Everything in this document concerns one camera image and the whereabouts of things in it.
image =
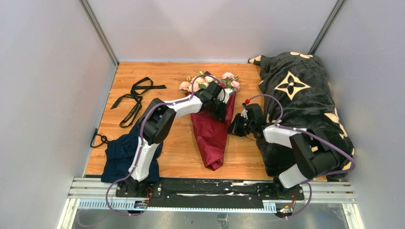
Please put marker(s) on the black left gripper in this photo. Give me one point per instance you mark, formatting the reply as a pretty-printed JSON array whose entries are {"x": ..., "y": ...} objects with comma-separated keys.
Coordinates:
[{"x": 221, "y": 115}]

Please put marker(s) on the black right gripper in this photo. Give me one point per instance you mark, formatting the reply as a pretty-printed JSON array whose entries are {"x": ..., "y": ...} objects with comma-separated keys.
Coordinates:
[{"x": 234, "y": 128}]

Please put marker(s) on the pink fake flower bouquet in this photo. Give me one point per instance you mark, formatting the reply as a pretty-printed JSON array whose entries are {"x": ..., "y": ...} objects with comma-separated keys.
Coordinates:
[{"x": 201, "y": 81}]

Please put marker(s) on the dark red wrapping paper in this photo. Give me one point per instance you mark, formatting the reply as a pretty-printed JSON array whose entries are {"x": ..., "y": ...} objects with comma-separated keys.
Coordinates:
[{"x": 211, "y": 134}]

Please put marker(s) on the black floral plush blanket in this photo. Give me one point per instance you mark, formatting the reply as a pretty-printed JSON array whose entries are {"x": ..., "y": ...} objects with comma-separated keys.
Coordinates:
[{"x": 297, "y": 94}]

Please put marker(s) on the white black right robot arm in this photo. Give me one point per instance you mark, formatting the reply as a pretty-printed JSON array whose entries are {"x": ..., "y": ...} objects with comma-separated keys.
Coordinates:
[{"x": 313, "y": 154}]

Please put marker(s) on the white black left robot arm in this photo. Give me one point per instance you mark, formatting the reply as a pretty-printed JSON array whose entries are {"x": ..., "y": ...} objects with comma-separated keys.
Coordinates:
[{"x": 156, "y": 122}]

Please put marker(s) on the navy blue cloth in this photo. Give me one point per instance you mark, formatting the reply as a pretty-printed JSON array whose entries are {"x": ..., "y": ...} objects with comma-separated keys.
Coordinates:
[{"x": 120, "y": 154}]

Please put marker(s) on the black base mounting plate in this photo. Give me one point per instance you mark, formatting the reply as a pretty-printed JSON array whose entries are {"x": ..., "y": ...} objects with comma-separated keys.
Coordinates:
[{"x": 216, "y": 193}]

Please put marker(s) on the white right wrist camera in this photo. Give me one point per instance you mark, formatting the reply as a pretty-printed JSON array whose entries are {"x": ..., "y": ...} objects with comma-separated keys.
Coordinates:
[{"x": 244, "y": 116}]

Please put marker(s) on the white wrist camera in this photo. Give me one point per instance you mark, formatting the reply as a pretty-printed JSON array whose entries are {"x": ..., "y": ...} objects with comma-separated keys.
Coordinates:
[
  {"x": 226, "y": 94},
  {"x": 244, "y": 116}
]

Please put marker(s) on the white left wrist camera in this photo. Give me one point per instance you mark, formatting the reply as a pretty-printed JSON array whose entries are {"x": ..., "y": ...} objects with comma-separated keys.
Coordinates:
[{"x": 226, "y": 94}]

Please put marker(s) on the aluminium frame rail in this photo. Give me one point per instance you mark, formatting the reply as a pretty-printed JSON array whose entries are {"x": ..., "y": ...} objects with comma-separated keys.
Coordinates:
[{"x": 89, "y": 193}]

